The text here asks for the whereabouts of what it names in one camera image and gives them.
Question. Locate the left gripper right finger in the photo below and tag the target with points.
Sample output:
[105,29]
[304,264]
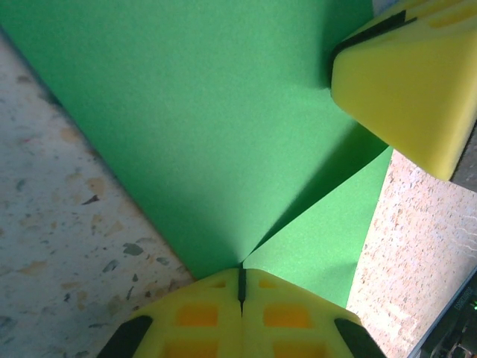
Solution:
[290,324]

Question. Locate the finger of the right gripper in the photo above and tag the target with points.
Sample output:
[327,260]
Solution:
[410,93]
[404,7]

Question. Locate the green square paper sheet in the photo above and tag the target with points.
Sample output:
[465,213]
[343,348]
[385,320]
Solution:
[186,112]

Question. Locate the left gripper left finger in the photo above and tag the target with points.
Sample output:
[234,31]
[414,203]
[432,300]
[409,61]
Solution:
[197,320]

